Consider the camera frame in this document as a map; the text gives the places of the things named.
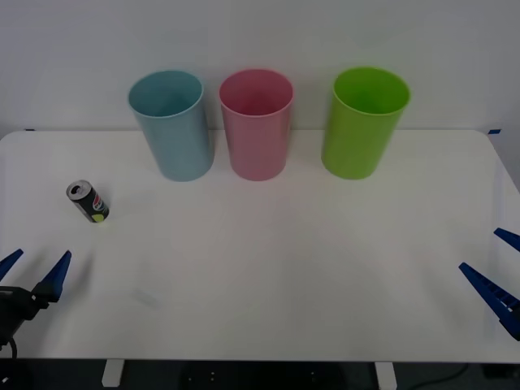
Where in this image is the green plastic bin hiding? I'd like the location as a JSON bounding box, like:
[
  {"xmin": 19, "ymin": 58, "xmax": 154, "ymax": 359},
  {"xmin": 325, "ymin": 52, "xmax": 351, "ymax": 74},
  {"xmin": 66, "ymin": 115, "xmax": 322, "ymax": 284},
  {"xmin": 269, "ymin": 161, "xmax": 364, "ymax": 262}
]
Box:
[{"xmin": 320, "ymin": 66, "xmax": 412, "ymax": 180}]

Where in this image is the pink plastic bin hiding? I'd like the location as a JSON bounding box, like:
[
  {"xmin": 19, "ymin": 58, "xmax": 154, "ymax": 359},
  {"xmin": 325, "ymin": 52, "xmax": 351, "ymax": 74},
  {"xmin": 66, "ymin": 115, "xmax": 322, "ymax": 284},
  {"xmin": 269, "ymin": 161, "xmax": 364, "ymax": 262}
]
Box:
[{"xmin": 219, "ymin": 68, "xmax": 295, "ymax": 182}]

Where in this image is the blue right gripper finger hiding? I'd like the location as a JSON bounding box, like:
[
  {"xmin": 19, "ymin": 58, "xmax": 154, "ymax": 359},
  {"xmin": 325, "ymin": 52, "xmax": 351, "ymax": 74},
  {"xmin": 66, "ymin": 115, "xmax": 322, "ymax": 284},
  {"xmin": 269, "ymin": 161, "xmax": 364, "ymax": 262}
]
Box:
[
  {"xmin": 458, "ymin": 262, "xmax": 520, "ymax": 341},
  {"xmin": 493, "ymin": 227, "xmax": 520, "ymax": 252}
]

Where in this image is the black drink can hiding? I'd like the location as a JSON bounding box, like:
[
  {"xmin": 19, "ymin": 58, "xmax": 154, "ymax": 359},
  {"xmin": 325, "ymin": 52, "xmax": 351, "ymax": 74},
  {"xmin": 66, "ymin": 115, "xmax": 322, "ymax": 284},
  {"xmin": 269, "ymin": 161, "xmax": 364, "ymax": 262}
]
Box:
[{"xmin": 66, "ymin": 179, "xmax": 111, "ymax": 224}]

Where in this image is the black floor cable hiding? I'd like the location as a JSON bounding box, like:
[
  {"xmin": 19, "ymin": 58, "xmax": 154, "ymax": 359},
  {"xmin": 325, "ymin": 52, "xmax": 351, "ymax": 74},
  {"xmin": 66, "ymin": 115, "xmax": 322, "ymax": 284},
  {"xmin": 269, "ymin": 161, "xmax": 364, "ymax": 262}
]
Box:
[{"xmin": 400, "ymin": 363, "xmax": 470, "ymax": 388}]

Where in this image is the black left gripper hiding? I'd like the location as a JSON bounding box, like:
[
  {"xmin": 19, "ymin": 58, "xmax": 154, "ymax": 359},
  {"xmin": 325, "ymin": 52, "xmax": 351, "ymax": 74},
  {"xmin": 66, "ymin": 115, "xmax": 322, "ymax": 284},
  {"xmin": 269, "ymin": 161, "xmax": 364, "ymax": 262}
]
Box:
[{"xmin": 0, "ymin": 248, "xmax": 72, "ymax": 347}]

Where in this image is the white table leg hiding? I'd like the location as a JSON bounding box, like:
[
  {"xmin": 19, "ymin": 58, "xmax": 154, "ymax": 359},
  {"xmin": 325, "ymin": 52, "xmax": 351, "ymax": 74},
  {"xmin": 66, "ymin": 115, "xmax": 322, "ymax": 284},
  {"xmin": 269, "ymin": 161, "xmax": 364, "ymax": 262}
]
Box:
[
  {"xmin": 374, "ymin": 361, "xmax": 398, "ymax": 389},
  {"xmin": 101, "ymin": 359, "xmax": 124, "ymax": 388}
]

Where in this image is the pale blue plastic bin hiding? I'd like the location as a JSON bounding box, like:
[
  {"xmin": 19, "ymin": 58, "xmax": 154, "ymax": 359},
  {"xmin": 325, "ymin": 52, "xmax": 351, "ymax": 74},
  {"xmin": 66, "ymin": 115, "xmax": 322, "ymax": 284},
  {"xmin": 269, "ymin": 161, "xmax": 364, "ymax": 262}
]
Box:
[{"xmin": 128, "ymin": 69, "xmax": 215, "ymax": 183}]

